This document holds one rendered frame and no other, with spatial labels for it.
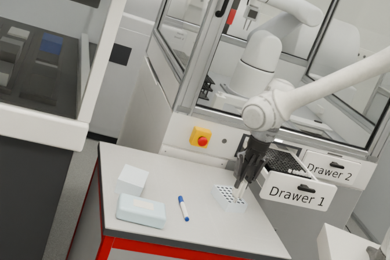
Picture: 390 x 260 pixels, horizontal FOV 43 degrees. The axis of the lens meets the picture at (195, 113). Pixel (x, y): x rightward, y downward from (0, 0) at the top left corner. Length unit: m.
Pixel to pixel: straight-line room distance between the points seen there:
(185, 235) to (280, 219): 0.90
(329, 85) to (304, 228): 1.11
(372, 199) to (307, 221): 1.82
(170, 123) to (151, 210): 0.56
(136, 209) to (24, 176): 0.52
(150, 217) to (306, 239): 1.16
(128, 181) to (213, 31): 0.67
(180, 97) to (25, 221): 0.74
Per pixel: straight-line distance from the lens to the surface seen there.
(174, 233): 1.53
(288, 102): 1.46
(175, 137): 2.01
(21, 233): 1.99
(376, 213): 4.15
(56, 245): 2.63
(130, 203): 1.51
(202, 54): 1.91
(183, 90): 1.94
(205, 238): 1.57
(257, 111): 1.42
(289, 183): 1.85
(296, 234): 2.46
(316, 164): 2.26
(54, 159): 1.82
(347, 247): 1.77
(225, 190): 1.84
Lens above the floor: 1.55
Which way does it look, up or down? 17 degrees down
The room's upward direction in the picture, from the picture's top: 20 degrees clockwise
